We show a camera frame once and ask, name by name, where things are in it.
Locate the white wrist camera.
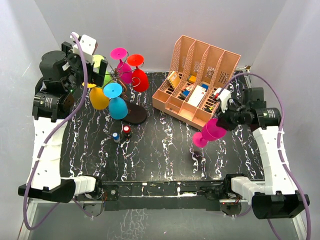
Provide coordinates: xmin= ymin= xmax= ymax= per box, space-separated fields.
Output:
xmin=72 ymin=32 xmax=98 ymax=65
xmin=213 ymin=87 xmax=231 ymax=113

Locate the blue wine glass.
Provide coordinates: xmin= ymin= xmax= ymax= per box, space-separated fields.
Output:
xmin=103 ymin=83 xmax=129 ymax=120

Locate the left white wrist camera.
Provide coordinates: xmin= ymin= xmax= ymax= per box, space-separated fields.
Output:
xmin=72 ymin=32 xmax=98 ymax=65

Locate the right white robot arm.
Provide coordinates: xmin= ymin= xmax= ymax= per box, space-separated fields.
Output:
xmin=213 ymin=87 xmax=308 ymax=220

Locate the green wine glass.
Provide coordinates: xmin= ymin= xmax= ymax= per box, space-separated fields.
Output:
xmin=93 ymin=54 xmax=112 ymax=89

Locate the white card box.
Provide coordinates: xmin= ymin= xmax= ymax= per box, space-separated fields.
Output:
xmin=187 ymin=85 xmax=207 ymax=107

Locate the orange wine glass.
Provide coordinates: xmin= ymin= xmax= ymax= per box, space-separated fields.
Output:
xmin=87 ymin=83 xmax=110 ymax=110

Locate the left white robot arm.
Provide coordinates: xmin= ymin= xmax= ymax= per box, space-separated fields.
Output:
xmin=18 ymin=40 xmax=108 ymax=203

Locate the red capped small bottle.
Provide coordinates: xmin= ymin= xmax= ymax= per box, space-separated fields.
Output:
xmin=122 ymin=125 xmax=132 ymax=139

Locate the blue eraser block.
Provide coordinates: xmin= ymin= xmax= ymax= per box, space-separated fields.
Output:
xmin=180 ymin=90 xmax=190 ymax=99

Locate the magenta wine glass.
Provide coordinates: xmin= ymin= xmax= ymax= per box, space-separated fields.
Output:
xmin=110 ymin=47 xmax=132 ymax=84
xmin=192 ymin=118 xmax=227 ymax=148

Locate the blue capped small bottle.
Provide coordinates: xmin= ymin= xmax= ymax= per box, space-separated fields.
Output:
xmin=112 ymin=132 xmax=121 ymax=143

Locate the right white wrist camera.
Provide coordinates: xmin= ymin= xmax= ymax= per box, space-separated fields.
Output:
xmin=213 ymin=87 xmax=231 ymax=113

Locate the red wine glass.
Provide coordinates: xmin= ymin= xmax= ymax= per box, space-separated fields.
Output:
xmin=127 ymin=54 xmax=149 ymax=93

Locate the pink desk file organizer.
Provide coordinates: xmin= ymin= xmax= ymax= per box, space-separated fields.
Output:
xmin=152 ymin=35 xmax=241 ymax=130

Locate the orange sponge block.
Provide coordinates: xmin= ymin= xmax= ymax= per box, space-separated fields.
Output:
xmin=187 ymin=75 xmax=197 ymax=84

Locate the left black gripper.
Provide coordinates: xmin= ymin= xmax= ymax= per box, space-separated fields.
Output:
xmin=62 ymin=42 xmax=106 ymax=94

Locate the aluminium frame rail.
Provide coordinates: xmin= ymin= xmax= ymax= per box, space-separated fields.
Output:
xmin=17 ymin=179 xmax=311 ymax=240

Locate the yellow spiral notebook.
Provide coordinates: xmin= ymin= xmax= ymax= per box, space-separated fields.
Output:
xmin=167 ymin=71 xmax=181 ymax=89

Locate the metal wine glass rack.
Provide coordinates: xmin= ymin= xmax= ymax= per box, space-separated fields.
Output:
xmin=109 ymin=51 xmax=147 ymax=125

